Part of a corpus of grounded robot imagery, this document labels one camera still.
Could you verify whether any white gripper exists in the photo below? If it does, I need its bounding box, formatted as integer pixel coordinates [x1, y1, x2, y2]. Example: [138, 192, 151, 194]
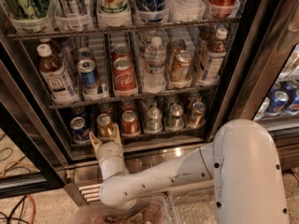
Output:
[89, 123, 130, 180]

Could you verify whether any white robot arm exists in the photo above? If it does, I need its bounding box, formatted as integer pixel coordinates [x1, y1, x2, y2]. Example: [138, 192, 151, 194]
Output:
[90, 119, 290, 224]

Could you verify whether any orange can front bottom shelf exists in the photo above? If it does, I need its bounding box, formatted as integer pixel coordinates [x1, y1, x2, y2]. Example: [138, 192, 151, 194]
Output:
[96, 113, 113, 137]

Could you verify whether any red can bottom shelf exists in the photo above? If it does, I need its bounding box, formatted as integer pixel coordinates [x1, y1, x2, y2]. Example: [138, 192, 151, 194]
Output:
[121, 110, 139, 135]

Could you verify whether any blue pepsi can bottom shelf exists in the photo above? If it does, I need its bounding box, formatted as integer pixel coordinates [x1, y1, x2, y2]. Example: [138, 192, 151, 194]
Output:
[70, 117, 90, 142]

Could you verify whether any silver can bottom shelf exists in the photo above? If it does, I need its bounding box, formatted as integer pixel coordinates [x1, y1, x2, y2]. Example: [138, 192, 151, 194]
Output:
[145, 107, 163, 133]

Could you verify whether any red coca-cola can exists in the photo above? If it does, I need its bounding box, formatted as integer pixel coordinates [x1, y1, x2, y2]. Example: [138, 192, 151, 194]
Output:
[112, 58, 138, 97]

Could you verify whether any blue can middle shelf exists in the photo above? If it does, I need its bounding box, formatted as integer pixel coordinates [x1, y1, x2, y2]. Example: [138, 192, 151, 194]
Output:
[77, 59, 103, 100]

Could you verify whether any gold can bottom shelf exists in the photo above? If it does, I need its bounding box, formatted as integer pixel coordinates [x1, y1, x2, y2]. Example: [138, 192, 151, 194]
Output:
[187, 102, 206, 128]

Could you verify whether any gold can shelf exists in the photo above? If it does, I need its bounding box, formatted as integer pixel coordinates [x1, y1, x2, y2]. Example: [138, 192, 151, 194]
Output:
[170, 50, 192, 88]
[187, 102, 206, 128]

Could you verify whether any gold can middle shelf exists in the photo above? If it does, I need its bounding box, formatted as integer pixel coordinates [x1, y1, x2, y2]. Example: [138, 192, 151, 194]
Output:
[170, 50, 192, 88]

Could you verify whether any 7up bottle top shelf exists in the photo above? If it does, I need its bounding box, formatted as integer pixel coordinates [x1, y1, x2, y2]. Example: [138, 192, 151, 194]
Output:
[97, 0, 131, 27]

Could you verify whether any pepsi bottle top shelf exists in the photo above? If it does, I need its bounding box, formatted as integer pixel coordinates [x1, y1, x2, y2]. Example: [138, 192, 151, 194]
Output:
[135, 0, 166, 22]

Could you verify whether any green bottle top shelf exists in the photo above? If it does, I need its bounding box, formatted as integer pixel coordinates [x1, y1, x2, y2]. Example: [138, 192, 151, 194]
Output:
[5, 0, 50, 33]

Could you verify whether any blue pepsi can right fridge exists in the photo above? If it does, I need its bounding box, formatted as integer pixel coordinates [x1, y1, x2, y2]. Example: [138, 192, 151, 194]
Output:
[265, 91, 289, 116]

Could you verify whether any clear water bottle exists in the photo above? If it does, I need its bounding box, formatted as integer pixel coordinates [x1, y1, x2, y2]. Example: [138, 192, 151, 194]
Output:
[143, 36, 166, 93]

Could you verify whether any clear bin left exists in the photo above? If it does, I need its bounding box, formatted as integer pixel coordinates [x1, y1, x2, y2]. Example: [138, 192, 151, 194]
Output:
[70, 193, 174, 224]

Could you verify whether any tea bottle left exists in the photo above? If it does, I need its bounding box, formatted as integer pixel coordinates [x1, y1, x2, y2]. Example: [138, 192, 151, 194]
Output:
[36, 44, 78, 105]

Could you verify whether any tea bottle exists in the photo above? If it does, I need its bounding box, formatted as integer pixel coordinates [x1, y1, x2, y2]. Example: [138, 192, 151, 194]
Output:
[36, 44, 78, 105]
[198, 27, 228, 83]

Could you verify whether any clear bin with bubble wrap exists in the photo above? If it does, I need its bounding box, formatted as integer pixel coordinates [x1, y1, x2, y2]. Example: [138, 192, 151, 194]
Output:
[167, 187, 217, 224]

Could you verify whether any tea bottle right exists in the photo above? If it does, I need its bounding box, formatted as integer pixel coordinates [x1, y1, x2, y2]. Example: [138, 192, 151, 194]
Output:
[198, 27, 228, 83]

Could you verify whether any orange cable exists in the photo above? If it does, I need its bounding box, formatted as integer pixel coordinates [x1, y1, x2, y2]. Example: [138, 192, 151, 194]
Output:
[0, 161, 36, 224]

